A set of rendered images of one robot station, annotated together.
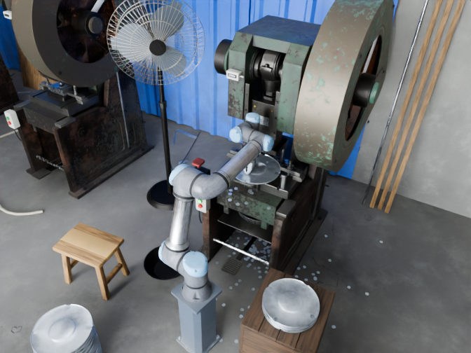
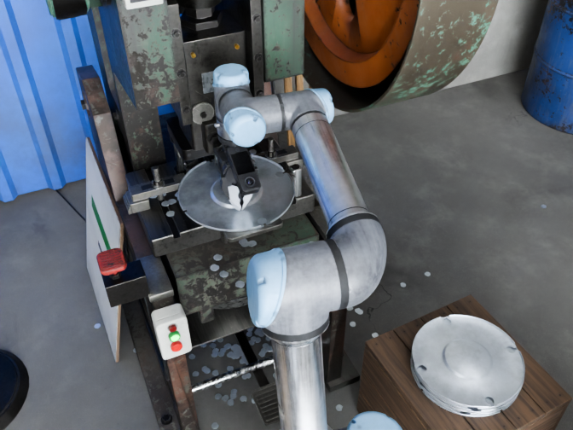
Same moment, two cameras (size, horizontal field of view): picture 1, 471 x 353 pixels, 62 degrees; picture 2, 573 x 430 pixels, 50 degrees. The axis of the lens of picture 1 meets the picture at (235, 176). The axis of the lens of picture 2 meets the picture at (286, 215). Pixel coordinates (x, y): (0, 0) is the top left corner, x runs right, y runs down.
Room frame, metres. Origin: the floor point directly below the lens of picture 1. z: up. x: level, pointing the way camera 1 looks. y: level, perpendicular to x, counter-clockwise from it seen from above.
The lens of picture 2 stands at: (0.99, 0.75, 1.76)
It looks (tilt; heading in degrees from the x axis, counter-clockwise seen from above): 42 degrees down; 309
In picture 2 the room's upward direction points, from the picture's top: straight up
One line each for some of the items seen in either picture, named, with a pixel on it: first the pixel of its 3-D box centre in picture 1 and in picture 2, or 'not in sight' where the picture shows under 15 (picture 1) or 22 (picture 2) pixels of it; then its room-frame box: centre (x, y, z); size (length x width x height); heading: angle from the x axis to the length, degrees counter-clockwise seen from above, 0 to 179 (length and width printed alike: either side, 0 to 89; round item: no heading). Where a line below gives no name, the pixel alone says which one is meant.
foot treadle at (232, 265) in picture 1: (249, 244); (245, 345); (1.85, -0.11, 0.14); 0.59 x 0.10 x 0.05; 152
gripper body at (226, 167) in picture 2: not in sight; (234, 153); (1.80, -0.08, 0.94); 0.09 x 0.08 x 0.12; 152
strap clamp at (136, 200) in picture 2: (240, 151); (154, 184); (2.05, -0.03, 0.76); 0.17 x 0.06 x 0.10; 62
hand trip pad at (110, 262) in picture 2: (198, 166); (113, 270); (1.92, 0.22, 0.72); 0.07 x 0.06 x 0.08; 152
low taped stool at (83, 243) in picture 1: (93, 260); not in sight; (1.63, 0.87, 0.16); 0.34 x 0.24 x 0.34; 68
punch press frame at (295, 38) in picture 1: (276, 139); (197, 119); (2.10, -0.24, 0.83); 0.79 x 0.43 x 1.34; 152
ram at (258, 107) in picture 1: (265, 121); (211, 82); (1.93, -0.16, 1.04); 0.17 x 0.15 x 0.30; 152
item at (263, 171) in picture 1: (255, 167); (236, 190); (1.84, -0.11, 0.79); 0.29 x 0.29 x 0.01
